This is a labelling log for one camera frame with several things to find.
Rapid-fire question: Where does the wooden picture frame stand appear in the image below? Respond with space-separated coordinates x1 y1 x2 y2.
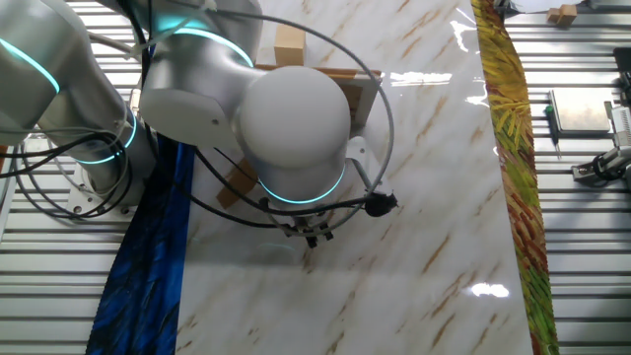
216 62 384 211

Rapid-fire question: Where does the marble pattern mat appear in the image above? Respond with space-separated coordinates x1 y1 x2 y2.
175 0 533 355

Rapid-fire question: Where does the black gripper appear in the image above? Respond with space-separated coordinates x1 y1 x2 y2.
287 211 337 249

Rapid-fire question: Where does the painted print tablecloth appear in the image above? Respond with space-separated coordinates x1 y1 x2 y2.
86 0 561 355

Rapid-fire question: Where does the grey metal plate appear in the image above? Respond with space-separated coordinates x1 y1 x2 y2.
548 88 612 135

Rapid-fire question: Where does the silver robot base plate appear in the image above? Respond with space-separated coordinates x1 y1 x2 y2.
66 162 149 221

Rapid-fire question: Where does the black base cable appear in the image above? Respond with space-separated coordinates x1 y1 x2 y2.
0 130 114 178
12 128 135 219

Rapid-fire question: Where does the grey metal clamp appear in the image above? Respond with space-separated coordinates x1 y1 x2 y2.
571 147 631 191

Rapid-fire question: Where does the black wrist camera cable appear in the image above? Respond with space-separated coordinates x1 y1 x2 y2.
258 190 399 219

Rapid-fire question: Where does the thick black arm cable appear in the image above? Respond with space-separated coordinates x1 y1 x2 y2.
117 0 297 231

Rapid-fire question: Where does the silver exterior camera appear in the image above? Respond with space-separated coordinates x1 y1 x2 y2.
603 101 631 149

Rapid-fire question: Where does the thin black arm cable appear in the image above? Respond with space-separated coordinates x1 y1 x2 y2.
194 147 277 213

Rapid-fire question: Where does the black mount bracket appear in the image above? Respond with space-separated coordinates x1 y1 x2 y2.
612 46 631 105

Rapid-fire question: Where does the wooden cube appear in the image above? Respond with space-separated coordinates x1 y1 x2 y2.
273 23 307 68

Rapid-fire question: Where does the green handled screwdriver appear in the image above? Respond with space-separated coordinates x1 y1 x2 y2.
544 104 563 160

